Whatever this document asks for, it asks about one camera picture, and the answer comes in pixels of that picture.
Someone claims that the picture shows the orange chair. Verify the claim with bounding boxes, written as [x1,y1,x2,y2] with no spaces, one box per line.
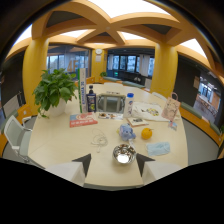
[15,103,34,126]

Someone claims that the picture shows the red booklet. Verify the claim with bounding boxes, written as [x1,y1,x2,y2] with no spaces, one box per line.
[69,112,99,129]

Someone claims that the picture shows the white office chair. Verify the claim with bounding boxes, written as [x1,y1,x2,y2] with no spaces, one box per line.
[3,114,46,169]

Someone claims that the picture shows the small colourful card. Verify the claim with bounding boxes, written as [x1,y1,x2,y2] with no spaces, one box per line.
[168,120,179,131]

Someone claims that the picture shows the orange fruit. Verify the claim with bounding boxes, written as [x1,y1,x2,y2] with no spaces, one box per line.
[140,127,154,141]

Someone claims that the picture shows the printed flyer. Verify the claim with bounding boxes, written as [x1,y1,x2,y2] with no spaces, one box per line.
[96,111,125,121]

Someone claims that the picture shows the white bottle blue cap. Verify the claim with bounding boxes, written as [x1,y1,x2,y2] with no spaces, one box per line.
[122,92,135,119]

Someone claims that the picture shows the small picture book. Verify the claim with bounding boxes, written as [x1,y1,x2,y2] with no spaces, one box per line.
[126,116,150,128]

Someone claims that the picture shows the dark blue bottle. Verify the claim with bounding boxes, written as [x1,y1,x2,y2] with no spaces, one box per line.
[85,84,98,113]

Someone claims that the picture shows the pink paper gift bag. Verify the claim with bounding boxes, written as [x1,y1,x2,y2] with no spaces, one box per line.
[161,91,182,122]

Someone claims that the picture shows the potted green plant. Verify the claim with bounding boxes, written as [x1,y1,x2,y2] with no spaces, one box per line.
[32,68,79,119]

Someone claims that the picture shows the steel bowl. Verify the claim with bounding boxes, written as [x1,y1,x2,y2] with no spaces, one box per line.
[112,143,137,165]

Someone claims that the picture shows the tall white green box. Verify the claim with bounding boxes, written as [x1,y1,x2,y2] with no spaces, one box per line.
[78,67,89,114]

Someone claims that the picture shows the blue plush toy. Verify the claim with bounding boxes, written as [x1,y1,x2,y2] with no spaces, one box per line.
[118,123,137,142]

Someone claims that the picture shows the white printed tote bag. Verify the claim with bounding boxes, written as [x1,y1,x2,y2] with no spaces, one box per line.
[132,101,171,123]

